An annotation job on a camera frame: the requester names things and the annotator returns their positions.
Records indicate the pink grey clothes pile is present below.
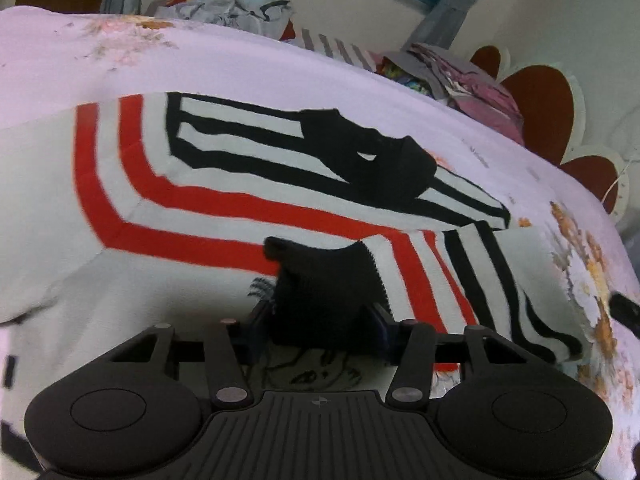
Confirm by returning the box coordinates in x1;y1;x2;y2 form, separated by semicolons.
376;44;524;145

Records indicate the grey blue clothes pile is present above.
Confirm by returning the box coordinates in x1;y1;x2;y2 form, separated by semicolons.
154;0;294;40

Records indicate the grey white striped cloth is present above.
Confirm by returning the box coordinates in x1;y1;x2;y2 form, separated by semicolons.
292;27;378;73

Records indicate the red white black striped sweater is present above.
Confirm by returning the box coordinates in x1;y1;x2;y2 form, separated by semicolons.
0;91;586;476

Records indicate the white red scalloped headboard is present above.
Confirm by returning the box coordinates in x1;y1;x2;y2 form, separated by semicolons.
471;46;629;222

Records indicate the pink floral bed sheet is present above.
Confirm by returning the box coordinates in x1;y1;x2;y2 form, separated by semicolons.
1;6;639;479

